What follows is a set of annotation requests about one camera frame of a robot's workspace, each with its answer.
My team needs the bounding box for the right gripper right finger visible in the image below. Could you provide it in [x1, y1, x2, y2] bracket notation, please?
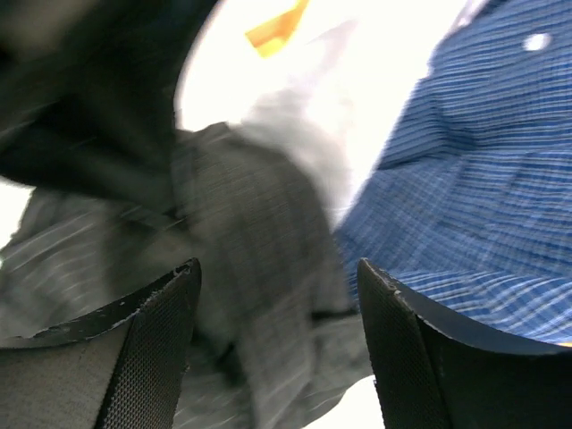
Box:
[357, 259, 571, 429]

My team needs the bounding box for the white shirt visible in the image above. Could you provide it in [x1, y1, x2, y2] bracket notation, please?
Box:
[175, 1, 471, 224]

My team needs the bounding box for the black striped shirt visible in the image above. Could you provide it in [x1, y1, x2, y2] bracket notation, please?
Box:
[1, 1, 369, 428]

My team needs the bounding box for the wooden clothes rack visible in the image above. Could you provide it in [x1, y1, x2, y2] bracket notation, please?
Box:
[245, 0, 310, 58]

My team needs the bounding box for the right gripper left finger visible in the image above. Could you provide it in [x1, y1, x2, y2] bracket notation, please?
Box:
[1, 259, 201, 428]

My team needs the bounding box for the blue checked shirt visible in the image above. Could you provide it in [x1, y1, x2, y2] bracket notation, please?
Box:
[336, 1, 571, 343]

